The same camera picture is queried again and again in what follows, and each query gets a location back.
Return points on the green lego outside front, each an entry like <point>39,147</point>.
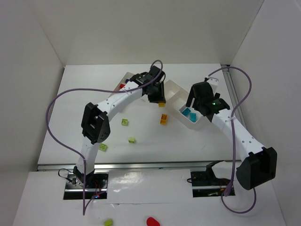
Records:
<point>108,222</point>

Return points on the red piece outside front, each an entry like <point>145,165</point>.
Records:
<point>152,222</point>

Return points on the aluminium right rail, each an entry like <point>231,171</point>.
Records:
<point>232,93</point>

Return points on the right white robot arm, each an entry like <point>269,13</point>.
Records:
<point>258,162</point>

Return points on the aluminium front rail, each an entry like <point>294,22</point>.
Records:
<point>131,166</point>

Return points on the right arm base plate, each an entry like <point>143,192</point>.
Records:
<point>206,184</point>

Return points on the orange lego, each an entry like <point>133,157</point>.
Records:
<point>163,119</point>

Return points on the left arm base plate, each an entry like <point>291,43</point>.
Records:
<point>97,187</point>

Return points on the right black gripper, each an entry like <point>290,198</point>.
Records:
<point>196,100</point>

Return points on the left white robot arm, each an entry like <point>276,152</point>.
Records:
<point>96,118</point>

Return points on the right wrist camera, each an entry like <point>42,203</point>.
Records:
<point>214,82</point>

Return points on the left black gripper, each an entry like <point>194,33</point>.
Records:
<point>156,93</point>

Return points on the yellow lego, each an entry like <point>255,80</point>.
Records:
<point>161,104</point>

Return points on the white divided tray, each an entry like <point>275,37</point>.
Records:
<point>127,76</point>
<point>176,98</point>

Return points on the pale green small lego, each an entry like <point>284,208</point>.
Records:
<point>132,140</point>

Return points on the teal lego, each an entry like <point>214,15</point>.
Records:
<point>193,117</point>
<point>186,112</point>

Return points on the aluminium rail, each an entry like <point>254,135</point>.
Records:
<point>131,166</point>
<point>232,93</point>

